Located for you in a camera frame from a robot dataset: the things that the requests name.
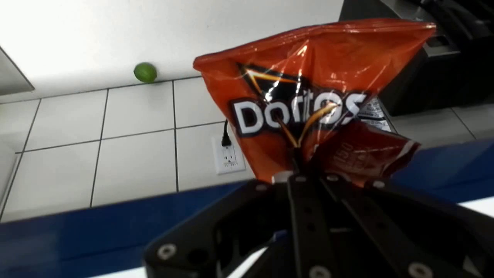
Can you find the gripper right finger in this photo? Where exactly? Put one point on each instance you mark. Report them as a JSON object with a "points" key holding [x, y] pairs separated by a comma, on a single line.
{"points": [[417, 231]]}

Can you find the white wall socket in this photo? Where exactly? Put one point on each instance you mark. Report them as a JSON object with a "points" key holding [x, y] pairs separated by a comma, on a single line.
{"points": [[228, 155]]}

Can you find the orange chip packet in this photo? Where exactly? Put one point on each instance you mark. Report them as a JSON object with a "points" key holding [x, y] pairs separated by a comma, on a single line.
{"points": [[308, 100]]}

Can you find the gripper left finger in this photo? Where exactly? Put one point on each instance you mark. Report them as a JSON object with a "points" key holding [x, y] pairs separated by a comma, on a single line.
{"points": [[247, 216]]}

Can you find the green lime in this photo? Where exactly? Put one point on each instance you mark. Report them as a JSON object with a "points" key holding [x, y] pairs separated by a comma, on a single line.
{"points": [[145, 72]]}

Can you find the black coffee machine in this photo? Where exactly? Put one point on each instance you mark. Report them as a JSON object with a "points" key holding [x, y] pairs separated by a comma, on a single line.
{"points": [[436, 54]]}

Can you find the black power plug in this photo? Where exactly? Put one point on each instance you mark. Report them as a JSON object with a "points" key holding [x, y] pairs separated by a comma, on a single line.
{"points": [[225, 136]]}

